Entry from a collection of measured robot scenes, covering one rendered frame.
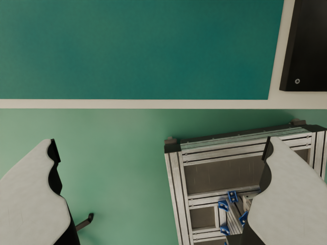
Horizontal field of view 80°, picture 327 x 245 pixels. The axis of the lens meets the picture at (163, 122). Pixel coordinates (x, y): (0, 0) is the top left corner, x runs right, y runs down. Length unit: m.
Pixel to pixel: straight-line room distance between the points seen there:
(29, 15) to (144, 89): 0.24
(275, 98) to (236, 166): 0.74
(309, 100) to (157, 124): 0.86
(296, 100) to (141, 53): 0.33
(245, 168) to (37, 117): 1.24
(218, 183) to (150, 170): 0.44
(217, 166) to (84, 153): 0.82
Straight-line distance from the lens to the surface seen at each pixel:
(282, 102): 0.48
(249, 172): 1.21
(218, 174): 1.16
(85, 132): 1.30
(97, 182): 1.44
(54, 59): 0.44
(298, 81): 0.46
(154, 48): 0.40
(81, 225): 1.60
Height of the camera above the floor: 1.15
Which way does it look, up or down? 73 degrees down
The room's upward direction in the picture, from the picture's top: 176 degrees clockwise
